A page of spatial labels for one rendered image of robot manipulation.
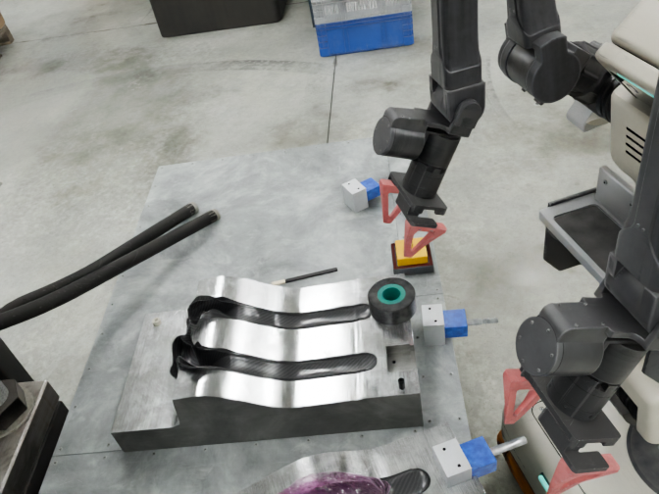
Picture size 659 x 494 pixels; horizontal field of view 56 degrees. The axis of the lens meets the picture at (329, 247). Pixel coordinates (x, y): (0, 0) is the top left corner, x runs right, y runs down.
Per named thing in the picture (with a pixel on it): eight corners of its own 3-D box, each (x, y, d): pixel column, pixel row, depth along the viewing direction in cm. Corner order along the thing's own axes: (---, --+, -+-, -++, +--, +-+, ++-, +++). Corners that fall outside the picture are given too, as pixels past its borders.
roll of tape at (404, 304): (393, 332, 102) (391, 319, 100) (360, 310, 107) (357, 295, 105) (426, 305, 106) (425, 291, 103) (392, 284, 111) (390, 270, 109)
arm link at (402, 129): (486, 104, 87) (460, 80, 94) (416, 90, 83) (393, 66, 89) (452, 177, 94) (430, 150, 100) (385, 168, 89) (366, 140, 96)
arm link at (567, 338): (712, 311, 55) (648, 253, 62) (618, 307, 51) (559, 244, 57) (637, 401, 62) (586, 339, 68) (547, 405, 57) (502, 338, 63)
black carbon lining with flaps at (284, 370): (374, 308, 110) (368, 270, 104) (380, 383, 98) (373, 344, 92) (184, 328, 114) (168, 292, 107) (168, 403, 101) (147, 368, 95)
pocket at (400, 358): (415, 358, 103) (413, 343, 100) (419, 384, 99) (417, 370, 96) (387, 360, 103) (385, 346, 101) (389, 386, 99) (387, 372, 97)
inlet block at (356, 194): (391, 180, 149) (389, 162, 146) (403, 190, 146) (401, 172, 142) (344, 203, 146) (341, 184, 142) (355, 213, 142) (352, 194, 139)
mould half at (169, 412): (408, 307, 118) (402, 254, 110) (424, 425, 99) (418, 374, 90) (156, 333, 123) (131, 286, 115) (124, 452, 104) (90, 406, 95)
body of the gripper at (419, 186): (408, 215, 95) (427, 172, 91) (385, 179, 103) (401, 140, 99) (444, 219, 98) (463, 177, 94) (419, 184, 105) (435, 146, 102)
